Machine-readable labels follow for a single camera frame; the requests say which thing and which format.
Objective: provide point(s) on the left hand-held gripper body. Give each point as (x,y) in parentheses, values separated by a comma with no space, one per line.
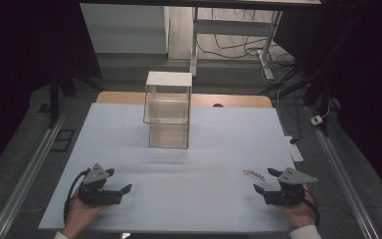
(94,194)

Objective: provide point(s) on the small white adapter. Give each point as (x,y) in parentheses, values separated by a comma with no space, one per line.
(316,120)

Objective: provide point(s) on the wooden table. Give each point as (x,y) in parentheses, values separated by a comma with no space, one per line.
(126,97)

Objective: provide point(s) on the light blue table mat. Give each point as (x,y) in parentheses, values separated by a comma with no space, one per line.
(165,186)

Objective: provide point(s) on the person's right hand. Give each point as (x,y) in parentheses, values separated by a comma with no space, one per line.
(300,214)

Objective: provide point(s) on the dark curtain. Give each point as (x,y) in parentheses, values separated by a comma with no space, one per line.
(20,66)
(364,83)

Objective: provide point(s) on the white power strip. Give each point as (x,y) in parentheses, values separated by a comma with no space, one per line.
(294,151)

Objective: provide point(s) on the white desk with metal legs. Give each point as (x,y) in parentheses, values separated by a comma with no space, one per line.
(232,27)

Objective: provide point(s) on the small beaded hair clip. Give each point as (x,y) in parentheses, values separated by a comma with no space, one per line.
(254,175)

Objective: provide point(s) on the black floor plate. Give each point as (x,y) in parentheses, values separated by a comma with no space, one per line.
(63,140)

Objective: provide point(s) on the person's left hand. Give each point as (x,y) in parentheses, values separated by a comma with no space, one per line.
(79,215)

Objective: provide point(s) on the white cabinet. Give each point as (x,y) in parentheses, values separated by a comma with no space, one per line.
(122,30)

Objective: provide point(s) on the metal floor rail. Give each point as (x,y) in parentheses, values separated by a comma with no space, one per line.
(30,176)
(343,182)

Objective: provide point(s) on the clear drawer box white top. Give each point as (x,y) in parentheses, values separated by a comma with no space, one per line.
(169,113)

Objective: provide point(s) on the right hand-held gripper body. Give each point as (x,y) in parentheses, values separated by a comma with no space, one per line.
(286,195)

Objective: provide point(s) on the black stand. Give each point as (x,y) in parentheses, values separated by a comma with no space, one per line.
(54,96)

